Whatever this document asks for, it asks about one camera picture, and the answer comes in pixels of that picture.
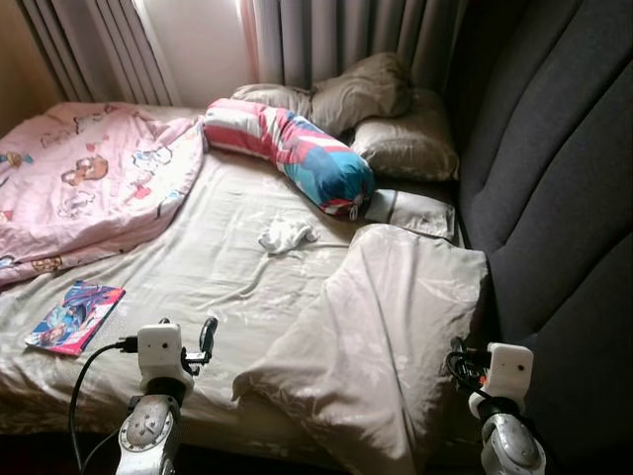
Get colourful comic book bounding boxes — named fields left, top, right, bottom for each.
left=25, top=280, right=127, bottom=357

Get beige bed sheet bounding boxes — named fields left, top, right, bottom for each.
left=0, top=148, right=466, bottom=466

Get crumpled white sock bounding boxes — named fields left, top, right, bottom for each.
left=258, top=218, right=319, bottom=256

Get pink cartoon print blanket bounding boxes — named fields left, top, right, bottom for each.
left=0, top=102, right=207, bottom=288

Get red white blue bolster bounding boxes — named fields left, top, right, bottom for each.
left=203, top=97, right=377, bottom=221

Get flat grey pillowcase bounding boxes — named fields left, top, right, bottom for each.
left=364, top=188, right=458, bottom=241

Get small brown pillow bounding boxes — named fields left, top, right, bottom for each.
left=230, top=83, right=316, bottom=118

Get beige pillow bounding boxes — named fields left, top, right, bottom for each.
left=349, top=89, right=460, bottom=184

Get large brown pillow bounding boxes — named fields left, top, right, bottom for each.
left=310, top=51, right=414, bottom=138

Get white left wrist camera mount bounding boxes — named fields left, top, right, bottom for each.
left=136, top=319, right=196, bottom=397

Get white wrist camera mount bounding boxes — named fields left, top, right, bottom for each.
left=136, top=319, right=196, bottom=397
left=468, top=342, right=535, bottom=419

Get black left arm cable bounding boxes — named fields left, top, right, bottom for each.
left=67, top=336, right=139, bottom=471

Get dark grey upholstered bed frame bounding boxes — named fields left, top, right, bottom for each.
left=440, top=0, right=633, bottom=475

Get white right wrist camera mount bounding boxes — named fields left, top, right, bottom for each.
left=468, top=342, right=535, bottom=419

